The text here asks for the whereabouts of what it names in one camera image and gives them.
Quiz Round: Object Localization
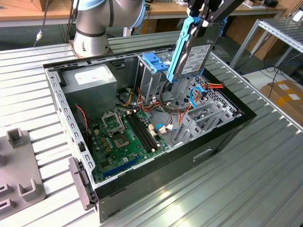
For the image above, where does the blue expansion slot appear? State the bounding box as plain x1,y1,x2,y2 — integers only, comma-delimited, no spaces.
103,155,142,179

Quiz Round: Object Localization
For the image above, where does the hard disk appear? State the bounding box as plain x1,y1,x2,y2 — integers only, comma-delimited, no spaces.
165,15,228,83

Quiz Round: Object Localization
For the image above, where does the black RAM slot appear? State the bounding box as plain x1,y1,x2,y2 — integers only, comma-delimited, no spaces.
125,113,153,153
132,112,159,151

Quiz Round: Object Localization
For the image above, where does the red yellow power wire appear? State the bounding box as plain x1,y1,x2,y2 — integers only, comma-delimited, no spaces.
203,81,225,100

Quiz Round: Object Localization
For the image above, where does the wooden desk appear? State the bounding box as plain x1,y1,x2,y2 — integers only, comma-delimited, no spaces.
0,0,288,45

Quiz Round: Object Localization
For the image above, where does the blue data wire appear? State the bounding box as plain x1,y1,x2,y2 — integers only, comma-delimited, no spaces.
189,86,209,108

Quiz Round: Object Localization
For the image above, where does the grey parts rack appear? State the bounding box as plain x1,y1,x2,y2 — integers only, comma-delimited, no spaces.
0,127,47,217

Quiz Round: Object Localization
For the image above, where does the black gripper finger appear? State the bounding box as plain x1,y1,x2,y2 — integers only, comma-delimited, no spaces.
201,0,244,27
187,0,205,17

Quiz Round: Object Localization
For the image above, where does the plain brown box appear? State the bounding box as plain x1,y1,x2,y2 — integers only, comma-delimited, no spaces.
23,0,55,12

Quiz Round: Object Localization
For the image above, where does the white connector blue wire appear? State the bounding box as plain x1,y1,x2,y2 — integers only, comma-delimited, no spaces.
155,122,178,135

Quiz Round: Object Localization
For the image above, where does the thick black cable loop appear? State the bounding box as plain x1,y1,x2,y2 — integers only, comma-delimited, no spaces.
159,78,187,114

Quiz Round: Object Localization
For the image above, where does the red black twisted wire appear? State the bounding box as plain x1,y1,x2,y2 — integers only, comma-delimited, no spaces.
75,105,90,145

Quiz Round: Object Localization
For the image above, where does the grey power supply unit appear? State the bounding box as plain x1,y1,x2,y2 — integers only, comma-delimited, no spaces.
60,63,118,121

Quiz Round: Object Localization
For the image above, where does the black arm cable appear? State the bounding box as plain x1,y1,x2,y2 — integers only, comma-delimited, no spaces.
34,0,50,47

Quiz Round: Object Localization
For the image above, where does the black open PC case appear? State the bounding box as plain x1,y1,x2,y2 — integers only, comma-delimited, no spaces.
42,44,258,223

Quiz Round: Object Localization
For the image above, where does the large flat cardboard panel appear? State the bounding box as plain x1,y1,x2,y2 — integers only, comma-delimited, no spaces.
226,15,285,61

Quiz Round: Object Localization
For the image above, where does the blue plastic drive latch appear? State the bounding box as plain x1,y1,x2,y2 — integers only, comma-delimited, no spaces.
143,53,170,73

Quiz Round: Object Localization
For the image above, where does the metal drive cage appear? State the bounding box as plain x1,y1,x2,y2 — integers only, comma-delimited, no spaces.
136,51,194,105

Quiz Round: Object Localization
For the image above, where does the yellow orange wire bundle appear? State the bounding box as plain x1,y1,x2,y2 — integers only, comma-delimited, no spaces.
117,89,134,107

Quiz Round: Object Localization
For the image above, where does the green motherboard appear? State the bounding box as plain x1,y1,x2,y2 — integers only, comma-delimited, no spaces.
89,110,170,183

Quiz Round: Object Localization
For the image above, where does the red orange wire bundle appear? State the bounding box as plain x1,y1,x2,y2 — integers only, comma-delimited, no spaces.
136,87,192,128

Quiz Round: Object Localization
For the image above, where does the metal socket cover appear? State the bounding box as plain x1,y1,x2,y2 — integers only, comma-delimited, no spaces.
101,112,125,137

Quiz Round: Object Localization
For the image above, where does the aluminium slat frame table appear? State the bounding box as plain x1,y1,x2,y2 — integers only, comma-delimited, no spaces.
229,17,303,69

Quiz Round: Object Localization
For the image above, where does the CPU socket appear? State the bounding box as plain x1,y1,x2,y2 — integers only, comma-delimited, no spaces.
112,133,131,149

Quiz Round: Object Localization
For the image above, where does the metal disk bay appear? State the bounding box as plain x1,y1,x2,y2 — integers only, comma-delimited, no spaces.
170,104,243,147

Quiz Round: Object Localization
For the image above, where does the cardboard box with labels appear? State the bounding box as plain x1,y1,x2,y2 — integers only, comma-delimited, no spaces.
260,79,303,123

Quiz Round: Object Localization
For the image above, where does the black case fan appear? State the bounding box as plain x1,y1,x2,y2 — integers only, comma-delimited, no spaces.
74,104,93,152

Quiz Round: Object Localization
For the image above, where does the grey plastic case bezel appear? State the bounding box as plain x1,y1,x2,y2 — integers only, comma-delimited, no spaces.
68,157,98,211

